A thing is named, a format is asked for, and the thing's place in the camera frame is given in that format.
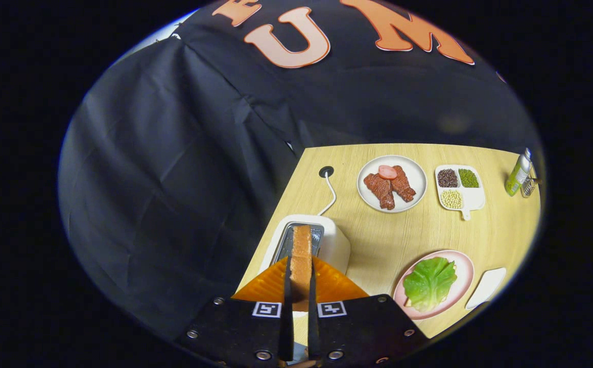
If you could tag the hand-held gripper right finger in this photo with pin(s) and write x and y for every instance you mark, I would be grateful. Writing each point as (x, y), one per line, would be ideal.
(312, 306)

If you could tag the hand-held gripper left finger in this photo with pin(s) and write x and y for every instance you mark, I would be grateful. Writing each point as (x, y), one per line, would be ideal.
(287, 306)

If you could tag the brown crust bread slice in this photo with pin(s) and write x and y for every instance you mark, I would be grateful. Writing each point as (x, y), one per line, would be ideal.
(301, 255)

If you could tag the green lettuce leaf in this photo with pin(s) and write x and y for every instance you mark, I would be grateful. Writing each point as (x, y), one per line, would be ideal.
(429, 283)

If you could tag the white toaster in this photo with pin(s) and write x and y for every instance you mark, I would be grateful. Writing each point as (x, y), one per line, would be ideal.
(334, 245)

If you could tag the brown meat piece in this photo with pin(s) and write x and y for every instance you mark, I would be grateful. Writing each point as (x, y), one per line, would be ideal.
(380, 190)
(403, 185)

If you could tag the black table grommet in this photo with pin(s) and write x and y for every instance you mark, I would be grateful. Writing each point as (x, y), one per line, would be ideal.
(326, 171)

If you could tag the pink sausage slice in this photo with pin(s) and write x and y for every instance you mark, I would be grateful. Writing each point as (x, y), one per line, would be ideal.
(387, 172)

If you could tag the pink round plate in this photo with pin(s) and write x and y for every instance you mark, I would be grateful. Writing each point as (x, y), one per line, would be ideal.
(464, 273)

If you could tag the round white plate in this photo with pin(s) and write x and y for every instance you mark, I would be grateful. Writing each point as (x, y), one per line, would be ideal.
(416, 176)

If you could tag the white rounded square plate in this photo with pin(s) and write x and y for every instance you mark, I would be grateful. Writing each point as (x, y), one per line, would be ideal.
(486, 288)

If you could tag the pile of yellow soybeans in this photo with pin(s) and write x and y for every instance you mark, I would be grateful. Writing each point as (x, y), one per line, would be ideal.
(451, 199)

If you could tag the black backdrop cloth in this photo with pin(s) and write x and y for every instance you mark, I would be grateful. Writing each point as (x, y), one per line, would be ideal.
(199, 153)

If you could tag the pile of dark red beans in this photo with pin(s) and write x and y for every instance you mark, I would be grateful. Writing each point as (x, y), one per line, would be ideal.
(448, 178)

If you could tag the white divided dish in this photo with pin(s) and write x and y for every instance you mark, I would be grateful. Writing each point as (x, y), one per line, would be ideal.
(474, 198)

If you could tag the pile of green beans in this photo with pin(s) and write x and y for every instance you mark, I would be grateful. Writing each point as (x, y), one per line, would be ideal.
(468, 178)

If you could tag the silver green drink bottle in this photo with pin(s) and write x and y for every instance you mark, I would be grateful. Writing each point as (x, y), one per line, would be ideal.
(517, 176)

